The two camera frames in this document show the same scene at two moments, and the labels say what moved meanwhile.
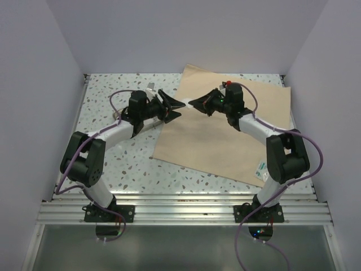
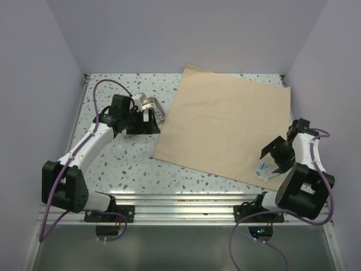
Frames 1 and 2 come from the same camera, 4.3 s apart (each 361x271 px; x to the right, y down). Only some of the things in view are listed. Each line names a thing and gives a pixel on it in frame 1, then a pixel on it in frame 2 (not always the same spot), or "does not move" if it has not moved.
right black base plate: x=271 y=214 does not move
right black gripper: x=203 y=104 → x=272 y=147
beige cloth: x=207 y=143 does not move
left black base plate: x=94 y=213 does not move
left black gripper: x=166 y=115 → x=145 y=127
